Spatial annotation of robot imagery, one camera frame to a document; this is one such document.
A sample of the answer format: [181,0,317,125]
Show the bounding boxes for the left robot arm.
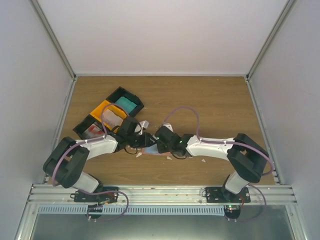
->
[42,116,157,202]

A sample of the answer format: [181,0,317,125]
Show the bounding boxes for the teal cards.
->
[115,96,137,114]

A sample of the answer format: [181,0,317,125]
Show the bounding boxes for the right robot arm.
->
[155,126,270,203]

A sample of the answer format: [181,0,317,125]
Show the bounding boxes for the pale pink cards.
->
[102,109,123,129]

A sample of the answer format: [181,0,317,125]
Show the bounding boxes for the grey slotted cable duct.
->
[38,204,225,216]

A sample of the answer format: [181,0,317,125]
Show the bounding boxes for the red and white cards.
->
[84,123,104,139]

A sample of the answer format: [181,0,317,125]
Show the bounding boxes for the black bin with teal cards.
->
[106,86,145,117]

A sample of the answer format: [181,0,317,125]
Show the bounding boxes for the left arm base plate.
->
[70,186,119,204]

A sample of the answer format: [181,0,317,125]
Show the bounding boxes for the aluminium mounting rail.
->
[27,184,297,206]

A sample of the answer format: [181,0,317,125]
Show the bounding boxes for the yellow bin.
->
[90,100,127,130]

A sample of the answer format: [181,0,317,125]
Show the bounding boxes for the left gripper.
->
[127,132,157,149]

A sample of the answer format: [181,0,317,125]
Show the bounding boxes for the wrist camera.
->
[163,123,173,132]
[135,120,149,135]

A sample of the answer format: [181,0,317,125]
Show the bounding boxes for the black bin with red cards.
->
[73,114,103,140]

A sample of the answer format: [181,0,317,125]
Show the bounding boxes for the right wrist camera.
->
[163,123,173,132]

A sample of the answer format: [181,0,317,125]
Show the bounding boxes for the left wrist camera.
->
[135,120,149,135]

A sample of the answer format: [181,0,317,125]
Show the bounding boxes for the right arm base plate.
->
[204,186,251,204]

